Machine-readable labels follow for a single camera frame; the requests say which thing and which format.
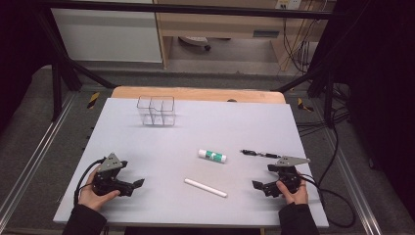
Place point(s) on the black pen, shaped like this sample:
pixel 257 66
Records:
pixel 261 154

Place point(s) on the white pen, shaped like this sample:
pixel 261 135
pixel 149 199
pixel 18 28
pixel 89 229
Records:
pixel 205 187

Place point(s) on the yellow black tape marker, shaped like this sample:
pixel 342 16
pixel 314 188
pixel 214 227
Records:
pixel 304 105
pixel 93 100

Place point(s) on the aluminium rail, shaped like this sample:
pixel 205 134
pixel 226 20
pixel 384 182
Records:
pixel 32 153
pixel 355 192

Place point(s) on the white power strip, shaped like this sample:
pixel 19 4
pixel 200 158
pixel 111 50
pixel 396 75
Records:
pixel 288 4

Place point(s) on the clear plastic organizer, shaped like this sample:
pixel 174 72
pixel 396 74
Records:
pixel 156 111

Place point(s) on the office chair base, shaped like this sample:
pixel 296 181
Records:
pixel 195 40

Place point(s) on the white cabinet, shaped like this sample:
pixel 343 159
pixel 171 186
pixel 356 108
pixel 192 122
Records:
pixel 104 36

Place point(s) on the white green glue stick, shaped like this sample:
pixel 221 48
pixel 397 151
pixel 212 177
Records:
pixel 212 156

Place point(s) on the light wooden desk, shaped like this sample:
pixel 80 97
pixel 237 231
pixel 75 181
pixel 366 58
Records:
pixel 228 24

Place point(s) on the wooden table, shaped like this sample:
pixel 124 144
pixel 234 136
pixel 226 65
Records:
pixel 195 94

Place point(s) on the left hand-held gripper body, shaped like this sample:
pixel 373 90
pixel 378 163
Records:
pixel 109 163

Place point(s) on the black metal stand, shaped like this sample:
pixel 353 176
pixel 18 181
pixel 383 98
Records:
pixel 321 78
pixel 57 84

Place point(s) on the person's right hand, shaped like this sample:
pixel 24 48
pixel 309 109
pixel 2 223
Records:
pixel 297 196

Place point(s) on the black metal frame bar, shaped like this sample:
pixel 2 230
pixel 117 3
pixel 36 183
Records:
pixel 195 9

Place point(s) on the person's left hand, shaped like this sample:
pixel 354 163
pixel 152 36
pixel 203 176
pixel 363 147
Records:
pixel 93 199

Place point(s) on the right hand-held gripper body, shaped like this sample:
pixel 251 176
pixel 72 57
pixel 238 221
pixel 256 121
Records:
pixel 288 178

